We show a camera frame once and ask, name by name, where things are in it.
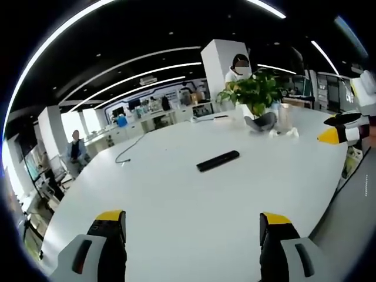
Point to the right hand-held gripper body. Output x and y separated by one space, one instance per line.
365 94

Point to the flat device on table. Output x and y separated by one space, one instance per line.
221 117

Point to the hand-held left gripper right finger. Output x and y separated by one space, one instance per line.
282 249

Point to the crumpled white tissue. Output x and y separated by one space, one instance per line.
274 134
293 132

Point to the blue water jug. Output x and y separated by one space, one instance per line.
121 121

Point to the white square pillar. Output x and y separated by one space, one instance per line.
218 75
54 132

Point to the grey plant pot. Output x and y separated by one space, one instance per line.
261 121

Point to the white office chair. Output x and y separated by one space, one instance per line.
60 169

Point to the green potted plant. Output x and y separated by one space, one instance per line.
249 91

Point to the black remote control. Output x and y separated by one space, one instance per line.
218 161

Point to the clear plastic container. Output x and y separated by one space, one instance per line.
285 117

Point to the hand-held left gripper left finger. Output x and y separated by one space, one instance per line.
97 249

